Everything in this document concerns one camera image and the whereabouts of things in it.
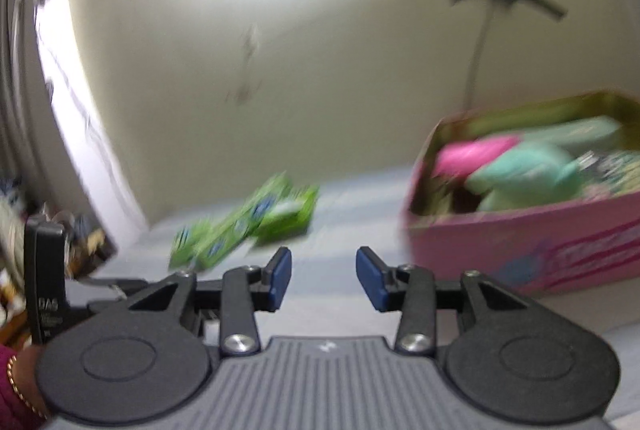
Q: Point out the white door frame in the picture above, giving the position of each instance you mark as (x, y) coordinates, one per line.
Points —
(80, 109)

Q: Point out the pile of mixed clutter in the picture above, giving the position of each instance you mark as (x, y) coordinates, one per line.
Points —
(15, 220)

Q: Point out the green snack packet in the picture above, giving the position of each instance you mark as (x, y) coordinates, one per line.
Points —
(225, 230)
(290, 215)

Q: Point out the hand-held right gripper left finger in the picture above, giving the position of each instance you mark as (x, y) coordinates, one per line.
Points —
(279, 282)

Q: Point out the pink cardboard box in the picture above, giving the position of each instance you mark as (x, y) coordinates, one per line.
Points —
(500, 245)

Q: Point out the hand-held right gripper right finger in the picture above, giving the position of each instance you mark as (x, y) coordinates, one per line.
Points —
(372, 282)

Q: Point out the pink soft item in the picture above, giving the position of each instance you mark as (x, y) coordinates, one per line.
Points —
(470, 157)

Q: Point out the patterned packet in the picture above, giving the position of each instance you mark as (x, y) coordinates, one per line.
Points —
(615, 175)

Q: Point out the green plush toy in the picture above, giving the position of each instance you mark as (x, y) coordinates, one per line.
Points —
(525, 180)

